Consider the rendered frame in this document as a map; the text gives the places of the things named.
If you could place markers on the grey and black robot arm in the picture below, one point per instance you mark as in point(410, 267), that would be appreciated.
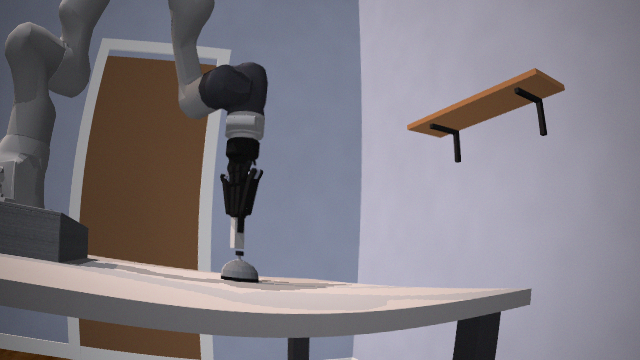
point(35, 56)

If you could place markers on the grey service bell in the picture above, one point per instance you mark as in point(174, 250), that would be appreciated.
point(239, 270)

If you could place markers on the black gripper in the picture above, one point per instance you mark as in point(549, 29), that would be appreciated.
point(241, 152)

